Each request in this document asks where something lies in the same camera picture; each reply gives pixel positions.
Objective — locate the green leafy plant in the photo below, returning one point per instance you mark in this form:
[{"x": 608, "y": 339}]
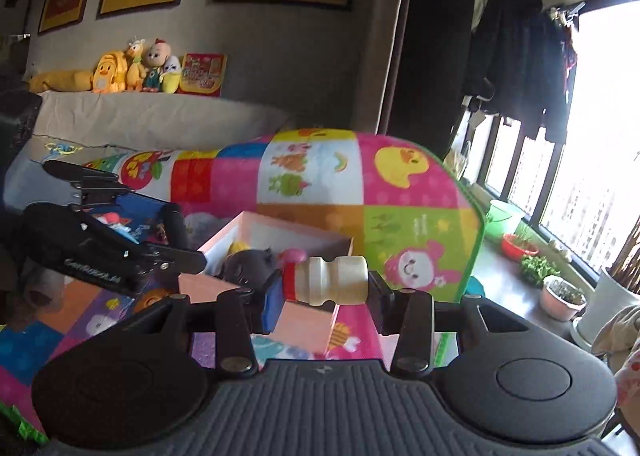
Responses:
[{"x": 540, "y": 268}]

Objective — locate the grey paper roll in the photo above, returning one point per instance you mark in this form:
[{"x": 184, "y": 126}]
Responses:
[{"x": 45, "y": 288}]

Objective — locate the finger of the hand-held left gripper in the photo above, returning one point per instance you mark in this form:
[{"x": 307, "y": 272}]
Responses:
[
  {"x": 145, "y": 208},
  {"x": 180, "y": 261}
]

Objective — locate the yellow duck plush backpack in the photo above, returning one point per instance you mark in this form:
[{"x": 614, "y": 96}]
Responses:
[{"x": 109, "y": 74}]

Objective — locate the pink flower pot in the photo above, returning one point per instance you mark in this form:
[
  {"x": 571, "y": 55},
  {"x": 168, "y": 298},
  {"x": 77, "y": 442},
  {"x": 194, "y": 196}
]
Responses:
[{"x": 562, "y": 298}]

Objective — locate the red flower pot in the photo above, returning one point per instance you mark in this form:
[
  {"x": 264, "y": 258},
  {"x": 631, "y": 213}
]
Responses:
[{"x": 517, "y": 248}]

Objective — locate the baby doll green overalls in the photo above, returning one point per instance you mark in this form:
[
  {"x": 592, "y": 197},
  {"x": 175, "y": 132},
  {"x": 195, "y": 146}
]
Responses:
[{"x": 155, "y": 66}]

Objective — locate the green plastic basin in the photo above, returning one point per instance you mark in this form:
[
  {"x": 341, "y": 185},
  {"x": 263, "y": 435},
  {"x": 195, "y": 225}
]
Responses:
[{"x": 502, "y": 218}]

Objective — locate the white flower pot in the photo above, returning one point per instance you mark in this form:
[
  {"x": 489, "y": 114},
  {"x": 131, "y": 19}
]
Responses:
[{"x": 610, "y": 306}]

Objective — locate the orange plush animal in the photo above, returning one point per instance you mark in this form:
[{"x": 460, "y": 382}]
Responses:
[{"x": 135, "y": 66}]

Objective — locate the dark curtain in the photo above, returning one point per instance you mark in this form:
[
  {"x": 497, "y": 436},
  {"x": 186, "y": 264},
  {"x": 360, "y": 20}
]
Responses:
[{"x": 435, "y": 36}]

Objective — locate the red picture book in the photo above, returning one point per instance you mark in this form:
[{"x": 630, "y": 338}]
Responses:
[{"x": 202, "y": 75}]

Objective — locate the pink cardboard box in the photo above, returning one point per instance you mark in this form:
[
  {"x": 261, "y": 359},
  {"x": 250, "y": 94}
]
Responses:
[{"x": 305, "y": 326}]

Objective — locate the grey windowsill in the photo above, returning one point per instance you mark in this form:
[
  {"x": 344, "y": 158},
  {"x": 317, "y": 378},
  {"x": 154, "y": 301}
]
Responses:
[{"x": 505, "y": 286}]

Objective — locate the window with dark frame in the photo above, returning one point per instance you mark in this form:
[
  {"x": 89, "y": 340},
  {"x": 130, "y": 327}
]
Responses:
[{"x": 600, "y": 136}]

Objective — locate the white banana plush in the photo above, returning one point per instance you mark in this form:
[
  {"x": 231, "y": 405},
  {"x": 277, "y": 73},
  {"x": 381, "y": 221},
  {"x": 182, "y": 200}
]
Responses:
[{"x": 171, "y": 76}]

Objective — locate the long yellow plush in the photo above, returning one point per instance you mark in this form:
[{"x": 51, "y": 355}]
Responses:
[{"x": 60, "y": 81}]

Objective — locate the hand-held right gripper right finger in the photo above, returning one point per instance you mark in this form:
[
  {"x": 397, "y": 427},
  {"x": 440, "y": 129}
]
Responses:
[{"x": 378, "y": 301}]

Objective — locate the white drink bottle red cap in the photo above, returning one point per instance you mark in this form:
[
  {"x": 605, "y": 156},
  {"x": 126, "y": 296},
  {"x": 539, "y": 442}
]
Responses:
[{"x": 330, "y": 281}]

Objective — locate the floral cloth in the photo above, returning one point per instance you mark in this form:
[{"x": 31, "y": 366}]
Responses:
[{"x": 625, "y": 361}]

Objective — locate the dark hanging clothes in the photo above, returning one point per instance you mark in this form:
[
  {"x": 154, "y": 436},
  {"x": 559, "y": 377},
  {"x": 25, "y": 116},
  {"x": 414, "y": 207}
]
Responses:
[{"x": 520, "y": 56}]

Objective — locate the grey plush toy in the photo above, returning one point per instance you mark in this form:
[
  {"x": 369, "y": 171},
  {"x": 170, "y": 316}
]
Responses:
[{"x": 245, "y": 268}]

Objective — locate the colourful cartoon play mat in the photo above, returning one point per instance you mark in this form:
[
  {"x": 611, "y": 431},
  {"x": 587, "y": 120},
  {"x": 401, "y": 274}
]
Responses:
[{"x": 390, "y": 216}]

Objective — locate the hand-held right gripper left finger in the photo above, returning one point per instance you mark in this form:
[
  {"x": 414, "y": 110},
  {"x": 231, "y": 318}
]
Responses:
[{"x": 274, "y": 303}]

